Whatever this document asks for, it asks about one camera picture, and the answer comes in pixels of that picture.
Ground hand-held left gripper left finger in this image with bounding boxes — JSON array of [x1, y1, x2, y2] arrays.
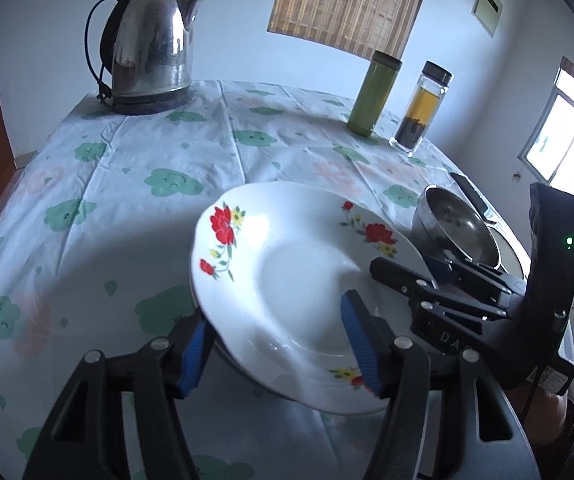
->
[[22, 305, 215, 480]]

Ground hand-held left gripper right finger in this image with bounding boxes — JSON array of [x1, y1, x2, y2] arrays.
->
[[339, 289, 542, 480]]

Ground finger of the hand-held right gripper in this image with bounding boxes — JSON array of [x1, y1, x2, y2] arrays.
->
[[369, 256, 510, 321], [424, 255, 525, 298]]

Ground white enamel bowl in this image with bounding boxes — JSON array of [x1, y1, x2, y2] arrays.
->
[[487, 222, 526, 281]]

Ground stainless steel bowl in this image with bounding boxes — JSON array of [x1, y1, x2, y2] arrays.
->
[[412, 185, 502, 271]]

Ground red flower white plate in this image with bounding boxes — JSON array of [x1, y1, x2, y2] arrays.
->
[[188, 181, 430, 415]]

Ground black smartphone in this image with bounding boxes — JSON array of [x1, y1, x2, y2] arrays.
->
[[450, 172, 498, 223]]

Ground green cloud print tablecloth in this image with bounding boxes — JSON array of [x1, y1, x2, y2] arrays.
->
[[0, 79, 574, 480]]

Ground bright window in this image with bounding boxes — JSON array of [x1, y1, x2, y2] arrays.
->
[[518, 67, 574, 291]]

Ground glass tea bottle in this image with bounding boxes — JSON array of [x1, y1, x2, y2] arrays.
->
[[389, 61, 454, 157]]

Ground green thermos bottle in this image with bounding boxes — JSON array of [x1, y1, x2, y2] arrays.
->
[[346, 50, 403, 137]]

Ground black kettle base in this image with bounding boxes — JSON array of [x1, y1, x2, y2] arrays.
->
[[112, 85, 193, 116]]

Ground large bamboo window blind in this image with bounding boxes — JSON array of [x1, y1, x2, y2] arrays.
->
[[267, 0, 436, 61]]

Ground stainless steel electric kettle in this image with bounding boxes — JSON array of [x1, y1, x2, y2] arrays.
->
[[100, 0, 205, 103]]

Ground pale wall panel box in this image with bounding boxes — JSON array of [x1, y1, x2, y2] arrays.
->
[[471, 0, 504, 38]]

